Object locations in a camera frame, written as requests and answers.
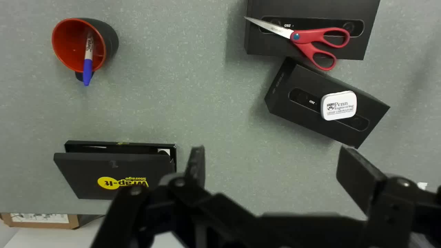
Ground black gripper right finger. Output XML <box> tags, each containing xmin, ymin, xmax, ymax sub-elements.
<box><xmin>334</xmin><ymin>145</ymin><xmax>441</xmax><ymax>248</ymax></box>

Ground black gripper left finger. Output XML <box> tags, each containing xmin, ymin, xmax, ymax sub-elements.
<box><xmin>89</xmin><ymin>145</ymin><xmax>206</xmax><ymax>248</ymax></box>

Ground blue capped white marker pen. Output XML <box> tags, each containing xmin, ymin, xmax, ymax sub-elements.
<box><xmin>81</xmin><ymin>32</ymin><xmax>96</xmax><ymax>87</ymax></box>

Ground red and black mug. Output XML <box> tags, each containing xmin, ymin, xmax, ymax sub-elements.
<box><xmin>50</xmin><ymin>17</ymin><xmax>119</xmax><ymax>85</ymax></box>

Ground black box with yellow logo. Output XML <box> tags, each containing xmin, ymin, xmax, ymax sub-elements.
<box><xmin>52</xmin><ymin>140</ymin><xmax>177</xmax><ymax>202</ymax></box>

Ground brown cardboard box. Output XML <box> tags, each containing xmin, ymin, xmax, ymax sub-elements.
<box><xmin>0</xmin><ymin>211</ymin><xmax>100</xmax><ymax>231</ymax></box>

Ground black box with oval slot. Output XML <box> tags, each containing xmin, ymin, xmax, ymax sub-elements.
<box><xmin>263</xmin><ymin>57</ymin><xmax>391</xmax><ymax>151</ymax></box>
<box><xmin>242</xmin><ymin>0</ymin><xmax>381</xmax><ymax>61</ymax></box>

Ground red handled scissors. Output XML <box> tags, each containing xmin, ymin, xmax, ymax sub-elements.
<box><xmin>243</xmin><ymin>16</ymin><xmax>351</xmax><ymax>73</ymax></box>

